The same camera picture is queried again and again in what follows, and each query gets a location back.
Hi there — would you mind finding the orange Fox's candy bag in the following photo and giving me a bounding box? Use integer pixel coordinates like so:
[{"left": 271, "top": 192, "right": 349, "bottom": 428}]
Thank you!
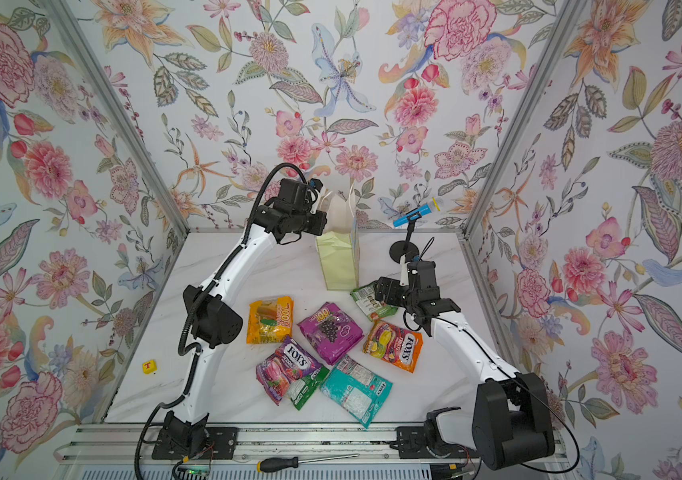
[{"left": 363, "top": 320, "right": 424, "bottom": 373}]

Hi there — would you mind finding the small green snack packet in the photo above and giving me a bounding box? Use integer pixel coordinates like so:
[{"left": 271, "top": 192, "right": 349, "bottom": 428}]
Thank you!
[{"left": 350, "top": 281, "right": 398, "bottom": 322}]

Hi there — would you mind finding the paper bag white green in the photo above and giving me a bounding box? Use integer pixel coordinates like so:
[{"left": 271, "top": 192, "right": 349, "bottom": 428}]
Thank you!
[{"left": 316, "top": 186, "right": 360, "bottom": 291}]

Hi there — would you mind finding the purple magenta snack bag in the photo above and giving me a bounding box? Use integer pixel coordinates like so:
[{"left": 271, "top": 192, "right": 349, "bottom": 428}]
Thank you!
[{"left": 298, "top": 302, "right": 364, "bottom": 365}]

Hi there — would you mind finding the teal snack bag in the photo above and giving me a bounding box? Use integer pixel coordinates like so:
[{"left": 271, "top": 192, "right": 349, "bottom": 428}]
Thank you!
[{"left": 321, "top": 355, "right": 393, "bottom": 428}]

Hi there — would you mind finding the purple Fox's berries bag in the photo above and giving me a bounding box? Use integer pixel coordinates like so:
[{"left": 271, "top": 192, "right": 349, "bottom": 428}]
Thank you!
[{"left": 255, "top": 335, "right": 322, "bottom": 405}]

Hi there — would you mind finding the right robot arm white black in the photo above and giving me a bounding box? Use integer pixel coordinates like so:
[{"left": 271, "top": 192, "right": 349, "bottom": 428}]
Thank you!
[{"left": 374, "top": 261, "right": 555, "bottom": 470}]

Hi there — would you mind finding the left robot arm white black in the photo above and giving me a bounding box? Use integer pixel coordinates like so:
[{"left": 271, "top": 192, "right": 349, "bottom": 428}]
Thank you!
[{"left": 133, "top": 176, "right": 327, "bottom": 479}]

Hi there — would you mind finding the yellow orange snack bag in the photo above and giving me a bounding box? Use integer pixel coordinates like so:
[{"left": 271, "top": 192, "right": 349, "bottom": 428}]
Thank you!
[{"left": 246, "top": 296, "right": 294, "bottom": 345}]

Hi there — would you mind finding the green Fox's spring tea bag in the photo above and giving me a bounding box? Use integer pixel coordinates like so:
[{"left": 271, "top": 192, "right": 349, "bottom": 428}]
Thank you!
[{"left": 288, "top": 367, "right": 330, "bottom": 411}]

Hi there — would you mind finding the small yellow block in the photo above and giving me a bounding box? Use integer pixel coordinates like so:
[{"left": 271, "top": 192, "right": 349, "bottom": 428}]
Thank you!
[{"left": 142, "top": 360, "right": 157, "bottom": 375}]

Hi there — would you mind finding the black yellow screwdriver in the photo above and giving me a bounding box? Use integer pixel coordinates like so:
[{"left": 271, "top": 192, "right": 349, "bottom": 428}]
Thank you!
[{"left": 256, "top": 453, "right": 359, "bottom": 473}]

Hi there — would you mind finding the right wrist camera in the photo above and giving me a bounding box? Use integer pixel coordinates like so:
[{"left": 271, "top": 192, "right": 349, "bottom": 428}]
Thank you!
[{"left": 399, "top": 255, "right": 420, "bottom": 287}]

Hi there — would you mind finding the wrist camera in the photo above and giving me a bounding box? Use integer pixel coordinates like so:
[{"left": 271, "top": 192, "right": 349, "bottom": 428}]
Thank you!
[
  {"left": 399, "top": 255, "right": 420, "bottom": 287},
  {"left": 307, "top": 178, "right": 324, "bottom": 212}
]

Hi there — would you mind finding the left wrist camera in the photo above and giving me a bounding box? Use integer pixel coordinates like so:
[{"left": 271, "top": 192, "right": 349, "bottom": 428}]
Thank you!
[{"left": 307, "top": 178, "right": 324, "bottom": 212}]

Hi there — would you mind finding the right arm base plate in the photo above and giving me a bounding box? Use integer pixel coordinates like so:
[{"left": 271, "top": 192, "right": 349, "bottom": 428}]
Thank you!
[{"left": 390, "top": 425, "right": 478, "bottom": 463}]

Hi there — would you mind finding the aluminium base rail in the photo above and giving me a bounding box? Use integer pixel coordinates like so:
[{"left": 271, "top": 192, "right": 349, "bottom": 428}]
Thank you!
[{"left": 52, "top": 421, "right": 570, "bottom": 466}]

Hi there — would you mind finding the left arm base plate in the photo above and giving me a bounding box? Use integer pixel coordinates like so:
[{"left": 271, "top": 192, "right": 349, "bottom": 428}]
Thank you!
[{"left": 151, "top": 427, "right": 239, "bottom": 460}]

